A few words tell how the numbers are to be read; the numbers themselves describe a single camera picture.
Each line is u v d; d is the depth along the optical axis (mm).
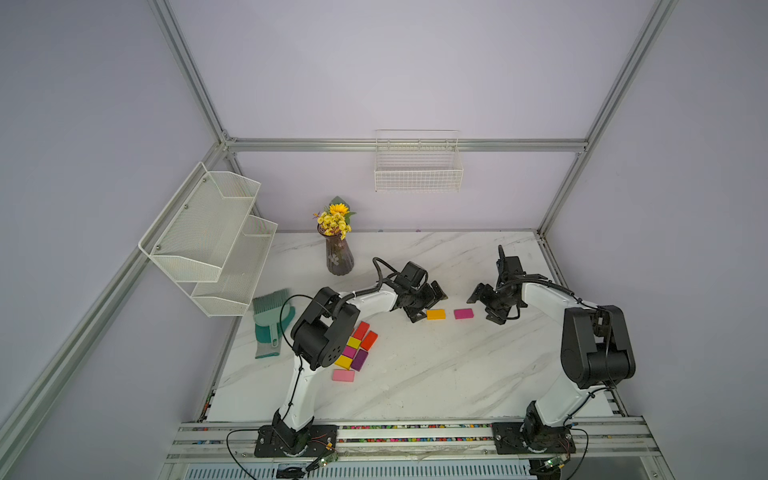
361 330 931
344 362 860
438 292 874
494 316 860
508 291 717
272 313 947
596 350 485
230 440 760
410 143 914
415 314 886
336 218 892
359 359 872
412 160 954
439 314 956
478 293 872
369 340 908
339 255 1010
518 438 732
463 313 971
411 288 797
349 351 885
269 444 730
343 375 843
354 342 904
